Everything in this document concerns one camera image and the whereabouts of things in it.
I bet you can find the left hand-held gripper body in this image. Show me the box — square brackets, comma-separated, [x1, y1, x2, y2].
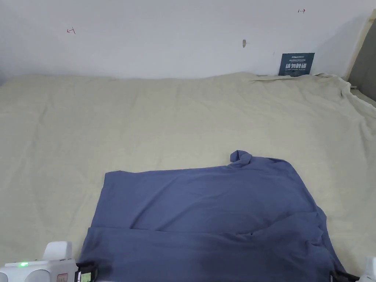
[0, 241, 78, 282]

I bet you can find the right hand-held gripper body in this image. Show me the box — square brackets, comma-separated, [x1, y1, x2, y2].
[361, 256, 376, 282]

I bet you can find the dark blue shirt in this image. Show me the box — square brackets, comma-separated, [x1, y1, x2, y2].
[77, 150, 348, 282]

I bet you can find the bed with beige sheet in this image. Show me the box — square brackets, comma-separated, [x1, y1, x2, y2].
[0, 71, 376, 282]

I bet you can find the grey padded headboard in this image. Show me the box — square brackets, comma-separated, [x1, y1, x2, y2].
[344, 8, 376, 104]

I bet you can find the dark blue sign card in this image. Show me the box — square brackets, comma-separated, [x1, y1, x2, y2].
[278, 53, 315, 77]

